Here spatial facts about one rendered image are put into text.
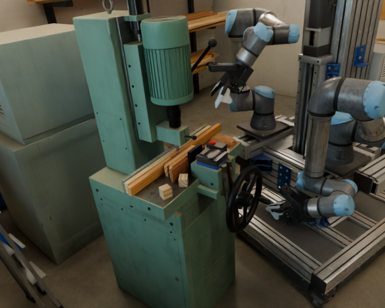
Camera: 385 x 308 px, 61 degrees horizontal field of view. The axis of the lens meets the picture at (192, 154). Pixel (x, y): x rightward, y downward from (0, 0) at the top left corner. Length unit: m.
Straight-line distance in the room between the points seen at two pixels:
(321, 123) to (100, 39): 0.90
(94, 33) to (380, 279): 2.02
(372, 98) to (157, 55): 0.73
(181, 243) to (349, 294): 1.12
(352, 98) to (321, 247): 1.13
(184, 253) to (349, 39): 1.22
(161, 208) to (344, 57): 1.10
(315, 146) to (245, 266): 1.12
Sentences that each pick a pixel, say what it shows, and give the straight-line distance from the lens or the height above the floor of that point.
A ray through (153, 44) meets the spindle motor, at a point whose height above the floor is 1.43.
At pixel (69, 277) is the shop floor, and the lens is 2.37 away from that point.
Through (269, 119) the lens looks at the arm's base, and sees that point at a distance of 1.93.
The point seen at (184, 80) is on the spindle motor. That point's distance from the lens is 1.29.
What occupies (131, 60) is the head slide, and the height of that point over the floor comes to 1.36.
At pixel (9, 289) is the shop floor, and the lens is 2.49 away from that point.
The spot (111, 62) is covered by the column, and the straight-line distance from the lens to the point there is 1.40.
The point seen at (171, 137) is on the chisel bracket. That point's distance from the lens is 1.41.
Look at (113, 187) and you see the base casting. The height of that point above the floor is 0.80.
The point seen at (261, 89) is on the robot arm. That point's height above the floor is 1.05.
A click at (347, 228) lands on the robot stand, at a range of 2.26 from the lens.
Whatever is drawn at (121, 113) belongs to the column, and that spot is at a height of 1.13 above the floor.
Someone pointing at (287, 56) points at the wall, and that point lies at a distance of 4.73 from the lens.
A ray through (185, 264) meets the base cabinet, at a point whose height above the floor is 0.52.
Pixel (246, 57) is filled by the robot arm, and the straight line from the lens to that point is 1.32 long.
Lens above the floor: 1.66
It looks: 29 degrees down
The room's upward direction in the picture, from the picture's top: 5 degrees counter-clockwise
